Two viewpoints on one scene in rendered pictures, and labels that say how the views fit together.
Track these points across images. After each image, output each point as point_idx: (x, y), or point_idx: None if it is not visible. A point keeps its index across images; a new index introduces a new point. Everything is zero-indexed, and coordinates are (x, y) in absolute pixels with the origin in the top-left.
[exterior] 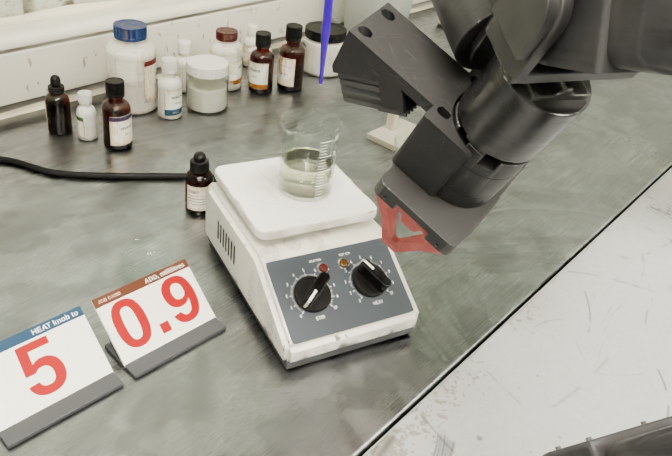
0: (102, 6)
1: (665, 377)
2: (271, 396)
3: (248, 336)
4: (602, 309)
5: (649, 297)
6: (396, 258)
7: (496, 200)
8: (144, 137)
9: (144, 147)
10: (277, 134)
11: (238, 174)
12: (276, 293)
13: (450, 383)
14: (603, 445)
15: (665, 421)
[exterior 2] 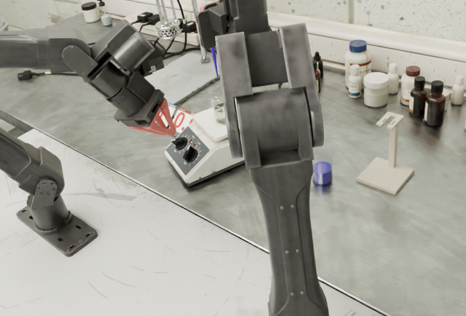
0: (386, 32)
1: (162, 274)
2: (156, 158)
3: None
4: (214, 257)
5: (229, 282)
6: (243, 180)
7: (129, 118)
8: (325, 95)
9: None
10: (356, 128)
11: None
12: (179, 135)
13: (161, 199)
14: (39, 148)
15: (41, 159)
